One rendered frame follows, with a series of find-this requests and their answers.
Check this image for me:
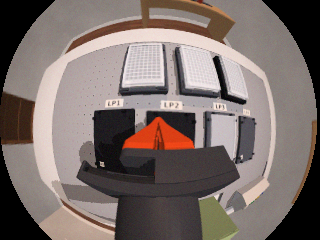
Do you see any white button panel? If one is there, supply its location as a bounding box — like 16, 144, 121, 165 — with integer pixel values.
229, 161, 270, 212

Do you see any dark grey flat plate with corner pegs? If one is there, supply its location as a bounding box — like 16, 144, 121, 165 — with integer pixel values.
204, 111, 235, 147

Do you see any grey perforated base plate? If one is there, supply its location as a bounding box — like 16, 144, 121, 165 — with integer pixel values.
52, 41, 271, 223

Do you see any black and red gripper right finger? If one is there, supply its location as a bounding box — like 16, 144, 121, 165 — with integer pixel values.
158, 117, 194, 150

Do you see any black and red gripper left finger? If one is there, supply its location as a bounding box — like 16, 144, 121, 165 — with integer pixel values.
122, 117, 158, 150

